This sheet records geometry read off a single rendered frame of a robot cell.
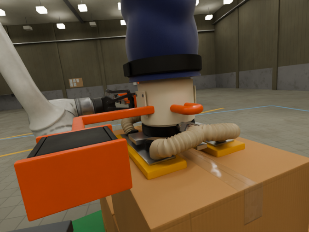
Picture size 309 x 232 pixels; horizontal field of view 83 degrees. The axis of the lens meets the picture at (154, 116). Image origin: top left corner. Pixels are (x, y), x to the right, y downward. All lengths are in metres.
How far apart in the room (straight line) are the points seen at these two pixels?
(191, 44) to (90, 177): 0.40
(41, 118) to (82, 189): 0.40
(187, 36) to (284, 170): 0.37
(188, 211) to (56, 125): 0.39
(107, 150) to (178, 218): 0.18
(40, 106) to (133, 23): 0.32
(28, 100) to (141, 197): 0.37
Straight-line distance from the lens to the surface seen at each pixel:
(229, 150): 0.51
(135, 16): 0.51
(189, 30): 0.51
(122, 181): 0.18
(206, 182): 0.38
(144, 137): 0.52
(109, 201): 1.08
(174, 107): 0.45
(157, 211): 0.32
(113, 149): 0.16
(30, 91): 0.55
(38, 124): 0.56
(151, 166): 0.41
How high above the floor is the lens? 1.15
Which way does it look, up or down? 11 degrees down
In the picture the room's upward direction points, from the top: 6 degrees counter-clockwise
